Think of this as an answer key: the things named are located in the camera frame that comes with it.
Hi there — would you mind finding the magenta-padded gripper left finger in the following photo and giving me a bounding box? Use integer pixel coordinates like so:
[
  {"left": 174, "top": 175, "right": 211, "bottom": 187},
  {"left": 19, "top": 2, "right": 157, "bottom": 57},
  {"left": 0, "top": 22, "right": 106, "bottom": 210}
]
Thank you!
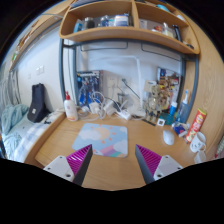
[{"left": 43, "top": 143, "right": 94, "bottom": 187}]

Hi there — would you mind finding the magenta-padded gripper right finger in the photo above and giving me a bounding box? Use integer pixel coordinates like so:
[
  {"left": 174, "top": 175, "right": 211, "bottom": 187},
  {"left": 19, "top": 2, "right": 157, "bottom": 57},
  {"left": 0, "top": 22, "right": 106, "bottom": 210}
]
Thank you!
[{"left": 134, "top": 143, "right": 184, "bottom": 185}]

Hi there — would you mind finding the grey white computer mouse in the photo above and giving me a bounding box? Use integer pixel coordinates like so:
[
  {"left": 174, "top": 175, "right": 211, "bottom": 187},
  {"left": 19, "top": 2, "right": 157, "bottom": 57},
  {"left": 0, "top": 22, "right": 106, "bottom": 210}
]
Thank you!
[{"left": 162, "top": 129, "right": 176, "bottom": 146}]

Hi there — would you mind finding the pastel cloud print mouse pad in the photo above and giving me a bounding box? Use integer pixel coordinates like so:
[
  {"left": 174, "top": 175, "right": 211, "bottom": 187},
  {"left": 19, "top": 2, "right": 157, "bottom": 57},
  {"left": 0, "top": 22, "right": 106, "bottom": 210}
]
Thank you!
[{"left": 72, "top": 122, "right": 129, "bottom": 159}]

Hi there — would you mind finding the white mug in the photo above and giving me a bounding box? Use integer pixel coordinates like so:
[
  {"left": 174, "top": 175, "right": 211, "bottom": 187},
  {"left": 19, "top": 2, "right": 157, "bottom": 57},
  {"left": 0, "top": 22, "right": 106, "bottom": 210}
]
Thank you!
[{"left": 189, "top": 131, "right": 208, "bottom": 154}]

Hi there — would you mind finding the blue drink carton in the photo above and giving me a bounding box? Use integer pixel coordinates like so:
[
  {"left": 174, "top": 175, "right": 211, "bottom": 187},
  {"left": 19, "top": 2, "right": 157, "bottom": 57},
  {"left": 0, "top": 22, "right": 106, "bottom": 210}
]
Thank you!
[{"left": 172, "top": 122, "right": 189, "bottom": 136}]

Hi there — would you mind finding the plaid bedding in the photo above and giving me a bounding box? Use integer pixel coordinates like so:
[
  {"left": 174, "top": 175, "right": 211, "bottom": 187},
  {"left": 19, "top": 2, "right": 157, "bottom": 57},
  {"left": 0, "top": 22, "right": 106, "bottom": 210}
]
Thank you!
[{"left": 3, "top": 113, "right": 66, "bottom": 163}]

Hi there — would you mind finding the teal bowl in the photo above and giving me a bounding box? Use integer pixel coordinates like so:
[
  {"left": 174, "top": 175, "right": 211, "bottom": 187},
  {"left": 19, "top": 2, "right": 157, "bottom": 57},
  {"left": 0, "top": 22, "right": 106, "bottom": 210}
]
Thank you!
[{"left": 164, "top": 113, "right": 176, "bottom": 126}]

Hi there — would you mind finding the black ruler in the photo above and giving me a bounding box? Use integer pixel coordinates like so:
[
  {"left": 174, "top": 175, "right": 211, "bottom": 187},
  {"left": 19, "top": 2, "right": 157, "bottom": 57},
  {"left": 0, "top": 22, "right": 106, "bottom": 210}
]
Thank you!
[{"left": 141, "top": 118, "right": 157, "bottom": 127}]

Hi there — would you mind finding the red chips can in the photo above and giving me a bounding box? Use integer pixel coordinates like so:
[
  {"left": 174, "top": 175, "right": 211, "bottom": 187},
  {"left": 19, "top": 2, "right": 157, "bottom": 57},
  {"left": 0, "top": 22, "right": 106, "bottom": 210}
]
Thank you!
[{"left": 185, "top": 107, "right": 208, "bottom": 144}]

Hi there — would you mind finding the blue white tube bottle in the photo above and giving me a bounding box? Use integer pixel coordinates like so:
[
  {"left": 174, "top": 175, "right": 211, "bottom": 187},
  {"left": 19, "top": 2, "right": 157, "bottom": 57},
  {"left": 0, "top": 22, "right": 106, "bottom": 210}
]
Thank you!
[{"left": 168, "top": 100, "right": 178, "bottom": 117}]

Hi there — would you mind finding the white red-capped lotion bottle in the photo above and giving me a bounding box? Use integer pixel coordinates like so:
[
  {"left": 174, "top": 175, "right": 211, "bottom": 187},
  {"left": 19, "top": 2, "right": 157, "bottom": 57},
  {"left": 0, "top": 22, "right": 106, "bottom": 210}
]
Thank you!
[{"left": 63, "top": 90, "right": 80, "bottom": 122}]

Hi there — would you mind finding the white power strip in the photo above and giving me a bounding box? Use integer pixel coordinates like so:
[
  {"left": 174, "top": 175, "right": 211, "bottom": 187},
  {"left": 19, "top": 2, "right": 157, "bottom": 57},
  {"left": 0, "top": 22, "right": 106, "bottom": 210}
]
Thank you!
[{"left": 115, "top": 109, "right": 132, "bottom": 121}]

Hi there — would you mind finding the tan tree-man figurine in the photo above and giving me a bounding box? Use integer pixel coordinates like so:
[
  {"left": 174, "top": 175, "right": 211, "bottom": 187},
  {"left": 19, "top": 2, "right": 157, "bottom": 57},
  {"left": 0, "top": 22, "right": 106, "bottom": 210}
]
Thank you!
[{"left": 143, "top": 84, "right": 169, "bottom": 123}]

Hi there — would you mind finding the black backpack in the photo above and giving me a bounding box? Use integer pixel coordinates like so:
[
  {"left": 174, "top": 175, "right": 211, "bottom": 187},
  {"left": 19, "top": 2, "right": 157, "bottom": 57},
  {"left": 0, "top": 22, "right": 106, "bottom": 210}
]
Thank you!
[{"left": 26, "top": 83, "right": 50, "bottom": 124}]

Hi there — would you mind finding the teal blanket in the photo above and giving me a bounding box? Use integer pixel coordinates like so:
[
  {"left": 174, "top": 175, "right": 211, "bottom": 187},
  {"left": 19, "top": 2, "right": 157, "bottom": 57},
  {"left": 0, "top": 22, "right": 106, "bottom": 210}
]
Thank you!
[{"left": 0, "top": 103, "right": 29, "bottom": 134}]

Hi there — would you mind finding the white charger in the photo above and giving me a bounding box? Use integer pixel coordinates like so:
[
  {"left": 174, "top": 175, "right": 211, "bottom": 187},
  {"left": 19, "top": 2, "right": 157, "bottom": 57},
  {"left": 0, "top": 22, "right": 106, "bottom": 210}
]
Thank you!
[
  {"left": 103, "top": 99, "right": 116, "bottom": 116},
  {"left": 89, "top": 101, "right": 100, "bottom": 114}
]

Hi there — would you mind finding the glass jar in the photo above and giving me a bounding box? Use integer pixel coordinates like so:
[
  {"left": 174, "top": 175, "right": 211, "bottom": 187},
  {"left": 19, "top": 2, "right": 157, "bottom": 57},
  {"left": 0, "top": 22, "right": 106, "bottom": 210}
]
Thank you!
[{"left": 117, "top": 92, "right": 129, "bottom": 106}]

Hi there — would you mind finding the beige paper card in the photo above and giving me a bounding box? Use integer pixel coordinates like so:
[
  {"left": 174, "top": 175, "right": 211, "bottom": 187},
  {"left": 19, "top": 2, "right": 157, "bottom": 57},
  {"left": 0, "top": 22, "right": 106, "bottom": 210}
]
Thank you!
[{"left": 144, "top": 79, "right": 157, "bottom": 93}]

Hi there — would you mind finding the blue robot model kit box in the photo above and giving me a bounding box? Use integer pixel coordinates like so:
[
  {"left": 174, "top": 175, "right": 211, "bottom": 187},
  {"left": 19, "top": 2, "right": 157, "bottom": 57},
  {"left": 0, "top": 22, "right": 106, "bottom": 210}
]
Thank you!
[{"left": 76, "top": 69, "right": 104, "bottom": 107}]

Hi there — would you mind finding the colourful figure print box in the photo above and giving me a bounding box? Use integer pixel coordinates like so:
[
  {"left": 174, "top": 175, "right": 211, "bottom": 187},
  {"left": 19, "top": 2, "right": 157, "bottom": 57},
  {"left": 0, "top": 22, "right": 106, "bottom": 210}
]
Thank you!
[{"left": 156, "top": 67, "right": 182, "bottom": 101}]

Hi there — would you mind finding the white desk lamp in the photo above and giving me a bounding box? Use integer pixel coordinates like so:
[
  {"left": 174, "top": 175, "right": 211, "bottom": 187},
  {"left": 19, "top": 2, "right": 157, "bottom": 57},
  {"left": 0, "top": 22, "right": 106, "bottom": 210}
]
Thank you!
[{"left": 89, "top": 54, "right": 148, "bottom": 118}]

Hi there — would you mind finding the wooden shelf unit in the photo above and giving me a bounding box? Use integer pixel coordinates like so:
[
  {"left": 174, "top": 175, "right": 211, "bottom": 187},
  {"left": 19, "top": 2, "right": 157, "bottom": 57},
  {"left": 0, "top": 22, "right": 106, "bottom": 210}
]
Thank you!
[{"left": 58, "top": 0, "right": 201, "bottom": 55}]

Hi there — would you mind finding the tangled white cable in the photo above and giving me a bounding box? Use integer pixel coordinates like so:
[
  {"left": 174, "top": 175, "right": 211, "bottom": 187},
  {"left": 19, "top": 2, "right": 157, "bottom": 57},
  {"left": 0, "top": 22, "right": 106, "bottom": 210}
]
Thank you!
[{"left": 78, "top": 91, "right": 121, "bottom": 121}]

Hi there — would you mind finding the dark cable with green plug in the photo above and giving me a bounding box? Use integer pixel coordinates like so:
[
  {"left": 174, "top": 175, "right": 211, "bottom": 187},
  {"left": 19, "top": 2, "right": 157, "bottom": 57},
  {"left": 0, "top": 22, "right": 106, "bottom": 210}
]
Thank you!
[{"left": 121, "top": 78, "right": 141, "bottom": 100}]

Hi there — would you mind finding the grey metal frame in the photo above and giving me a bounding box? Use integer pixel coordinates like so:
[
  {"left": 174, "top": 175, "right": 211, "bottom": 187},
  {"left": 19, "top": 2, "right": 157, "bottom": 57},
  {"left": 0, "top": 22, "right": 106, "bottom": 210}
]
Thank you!
[{"left": 58, "top": 38, "right": 200, "bottom": 123}]

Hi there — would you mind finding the white light switch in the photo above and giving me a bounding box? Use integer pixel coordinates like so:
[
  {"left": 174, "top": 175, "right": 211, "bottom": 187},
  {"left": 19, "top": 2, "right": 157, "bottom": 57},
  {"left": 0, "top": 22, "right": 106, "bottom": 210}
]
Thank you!
[{"left": 35, "top": 65, "right": 45, "bottom": 76}]

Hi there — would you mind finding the white wall socket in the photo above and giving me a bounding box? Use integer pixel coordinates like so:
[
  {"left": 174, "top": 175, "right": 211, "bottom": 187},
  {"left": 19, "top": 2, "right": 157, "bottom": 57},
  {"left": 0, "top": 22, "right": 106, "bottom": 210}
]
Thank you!
[{"left": 106, "top": 75, "right": 118, "bottom": 88}]

